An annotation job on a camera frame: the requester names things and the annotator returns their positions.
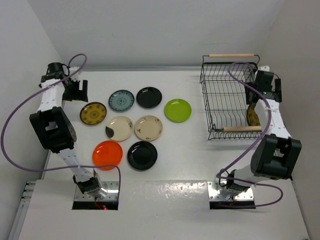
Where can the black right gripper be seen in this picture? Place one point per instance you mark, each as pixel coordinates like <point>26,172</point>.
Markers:
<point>248,91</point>

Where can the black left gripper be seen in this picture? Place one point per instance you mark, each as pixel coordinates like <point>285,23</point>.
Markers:
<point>79,95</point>

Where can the yellow patterned brown-rim plate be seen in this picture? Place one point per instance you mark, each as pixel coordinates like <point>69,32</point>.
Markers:
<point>93,113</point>

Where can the blue floral porcelain plate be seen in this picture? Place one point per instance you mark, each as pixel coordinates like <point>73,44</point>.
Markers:
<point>121,100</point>

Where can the cream plate with green patch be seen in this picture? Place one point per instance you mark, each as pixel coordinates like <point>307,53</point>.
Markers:
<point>119,128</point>

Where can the orange plate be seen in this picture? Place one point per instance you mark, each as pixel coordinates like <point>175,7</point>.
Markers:
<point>109,153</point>

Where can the lime green plate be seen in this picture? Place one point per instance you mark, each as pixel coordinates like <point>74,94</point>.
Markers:
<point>178,110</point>

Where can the black plate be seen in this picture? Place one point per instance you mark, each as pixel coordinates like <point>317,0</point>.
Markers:
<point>149,97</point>
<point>142,155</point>

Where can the cream plate with calligraphy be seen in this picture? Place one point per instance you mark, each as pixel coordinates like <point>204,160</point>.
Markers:
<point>148,128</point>

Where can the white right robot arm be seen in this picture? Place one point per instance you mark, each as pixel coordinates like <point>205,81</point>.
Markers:
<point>276,151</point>

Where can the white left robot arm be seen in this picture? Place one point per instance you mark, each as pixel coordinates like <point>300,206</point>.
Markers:
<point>55,131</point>

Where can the black wire dish rack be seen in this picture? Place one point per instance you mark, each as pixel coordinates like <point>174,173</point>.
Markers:
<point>224,98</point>

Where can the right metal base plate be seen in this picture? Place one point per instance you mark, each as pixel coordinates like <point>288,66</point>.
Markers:
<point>217,192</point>

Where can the metal base plate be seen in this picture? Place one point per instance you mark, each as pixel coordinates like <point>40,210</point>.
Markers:
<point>217,192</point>
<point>108,192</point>

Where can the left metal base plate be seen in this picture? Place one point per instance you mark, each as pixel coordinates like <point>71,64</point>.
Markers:
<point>108,192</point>

